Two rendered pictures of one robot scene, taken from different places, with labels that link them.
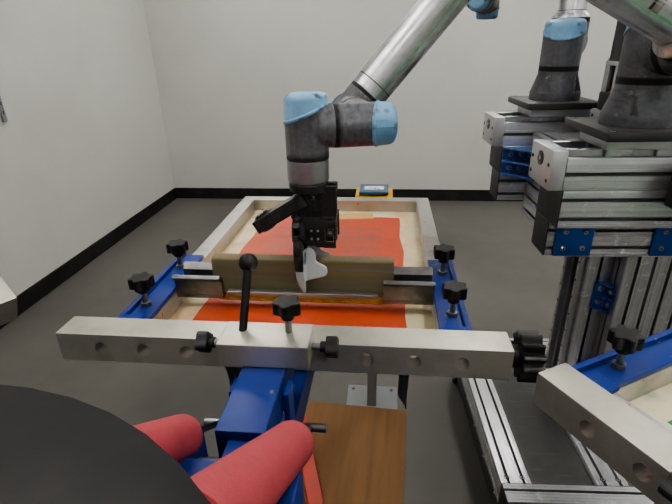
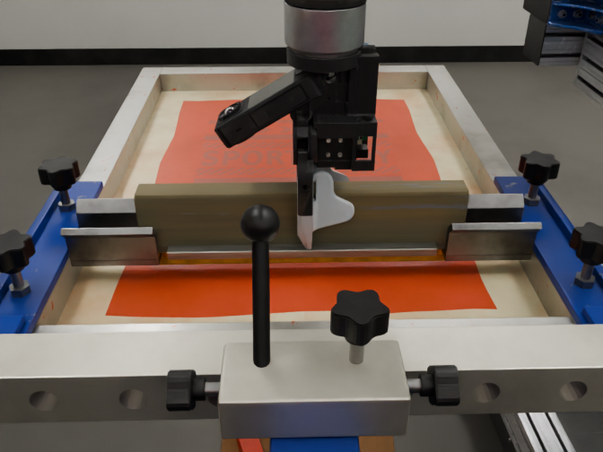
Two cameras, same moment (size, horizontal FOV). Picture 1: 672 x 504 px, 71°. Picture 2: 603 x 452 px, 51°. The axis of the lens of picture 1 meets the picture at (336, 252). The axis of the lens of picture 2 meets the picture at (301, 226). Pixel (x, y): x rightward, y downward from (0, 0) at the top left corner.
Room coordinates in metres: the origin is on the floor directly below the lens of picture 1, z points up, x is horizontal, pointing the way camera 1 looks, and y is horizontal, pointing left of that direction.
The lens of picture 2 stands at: (0.23, 0.15, 1.39)
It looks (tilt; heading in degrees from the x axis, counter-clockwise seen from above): 32 degrees down; 352
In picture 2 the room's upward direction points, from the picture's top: straight up
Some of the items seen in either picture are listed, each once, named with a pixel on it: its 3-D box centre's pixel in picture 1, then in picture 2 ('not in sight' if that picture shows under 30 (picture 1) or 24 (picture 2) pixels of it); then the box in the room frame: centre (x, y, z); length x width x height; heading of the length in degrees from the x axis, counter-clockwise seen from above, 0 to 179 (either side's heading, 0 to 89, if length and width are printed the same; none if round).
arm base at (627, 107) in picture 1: (641, 100); not in sight; (1.07, -0.68, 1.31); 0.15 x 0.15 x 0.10
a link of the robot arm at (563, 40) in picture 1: (562, 41); not in sight; (1.57, -0.71, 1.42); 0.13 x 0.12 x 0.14; 151
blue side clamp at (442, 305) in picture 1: (445, 305); (549, 258); (0.78, -0.21, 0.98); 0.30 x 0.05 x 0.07; 174
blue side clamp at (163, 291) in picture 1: (167, 296); (51, 265); (0.84, 0.35, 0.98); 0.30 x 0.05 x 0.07; 174
